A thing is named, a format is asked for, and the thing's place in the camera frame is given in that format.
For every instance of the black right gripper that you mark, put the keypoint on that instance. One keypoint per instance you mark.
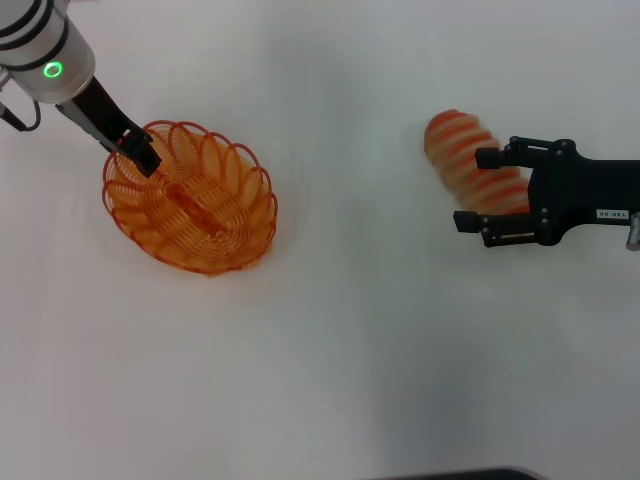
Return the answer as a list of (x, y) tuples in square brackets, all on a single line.
[(590, 192)]

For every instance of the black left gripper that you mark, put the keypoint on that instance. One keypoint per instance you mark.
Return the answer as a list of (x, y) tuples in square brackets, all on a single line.
[(100, 112)]

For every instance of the orange white striped bread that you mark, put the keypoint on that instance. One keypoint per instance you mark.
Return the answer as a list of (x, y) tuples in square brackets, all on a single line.
[(450, 145)]

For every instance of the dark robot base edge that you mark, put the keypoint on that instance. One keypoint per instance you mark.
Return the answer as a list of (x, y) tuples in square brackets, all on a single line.
[(465, 474)]

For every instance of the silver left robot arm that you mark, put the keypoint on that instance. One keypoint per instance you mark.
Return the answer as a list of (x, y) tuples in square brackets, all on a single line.
[(45, 45)]

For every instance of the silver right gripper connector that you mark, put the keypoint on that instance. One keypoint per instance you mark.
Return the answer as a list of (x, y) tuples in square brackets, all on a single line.
[(634, 232)]

